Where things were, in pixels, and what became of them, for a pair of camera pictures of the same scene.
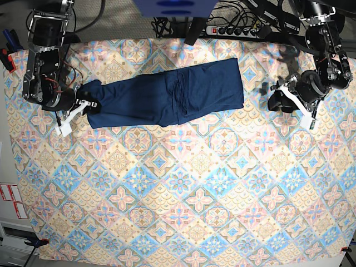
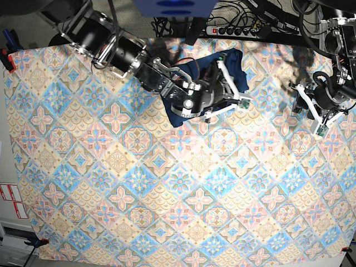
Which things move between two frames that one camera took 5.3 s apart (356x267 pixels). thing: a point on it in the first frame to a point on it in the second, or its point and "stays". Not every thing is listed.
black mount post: (195, 29) stays
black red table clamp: (7, 60) stays
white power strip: (235, 30) stays
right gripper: (309, 87) to (325, 99)
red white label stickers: (11, 193) stays
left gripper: (63, 99) to (214, 97)
